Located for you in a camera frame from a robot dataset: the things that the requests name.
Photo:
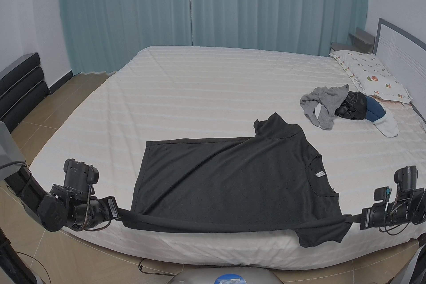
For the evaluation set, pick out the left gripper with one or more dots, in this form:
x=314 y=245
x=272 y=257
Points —
x=93 y=214

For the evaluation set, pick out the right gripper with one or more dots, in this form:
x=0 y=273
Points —
x=379 y=216

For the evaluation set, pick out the black T-shirt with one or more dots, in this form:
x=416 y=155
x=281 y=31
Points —
x=233 y=182

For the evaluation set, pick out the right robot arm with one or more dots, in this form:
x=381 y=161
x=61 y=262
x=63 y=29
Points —
x=406 y=176

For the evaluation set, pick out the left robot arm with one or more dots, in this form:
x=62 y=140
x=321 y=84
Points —
x=30 y=192

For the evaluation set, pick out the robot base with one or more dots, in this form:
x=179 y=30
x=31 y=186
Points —
x=206 y=276

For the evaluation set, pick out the bed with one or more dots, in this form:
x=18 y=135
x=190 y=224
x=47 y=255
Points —
x=199 y=93

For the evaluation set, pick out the white garment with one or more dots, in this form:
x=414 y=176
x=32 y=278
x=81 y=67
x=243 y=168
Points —
x=387 y=126

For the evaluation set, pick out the dark blue garment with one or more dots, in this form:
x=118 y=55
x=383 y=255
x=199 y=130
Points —
x=374 y=108

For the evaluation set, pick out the black shiny garment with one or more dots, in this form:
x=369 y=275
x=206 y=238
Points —
x=352 y=106

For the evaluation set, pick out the grey garment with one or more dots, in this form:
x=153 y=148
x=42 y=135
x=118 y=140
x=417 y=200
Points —
x=324 y=99

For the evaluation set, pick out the white printed pillow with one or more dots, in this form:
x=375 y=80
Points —
x=369 y=73

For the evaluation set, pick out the black chest of drawers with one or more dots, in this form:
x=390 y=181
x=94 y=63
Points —
x=20 y=89

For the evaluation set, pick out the grey bedside table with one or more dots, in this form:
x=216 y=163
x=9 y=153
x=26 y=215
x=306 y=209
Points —
x=359 y=39

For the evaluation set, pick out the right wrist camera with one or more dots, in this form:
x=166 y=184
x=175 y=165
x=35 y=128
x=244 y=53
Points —
x=381 y=194

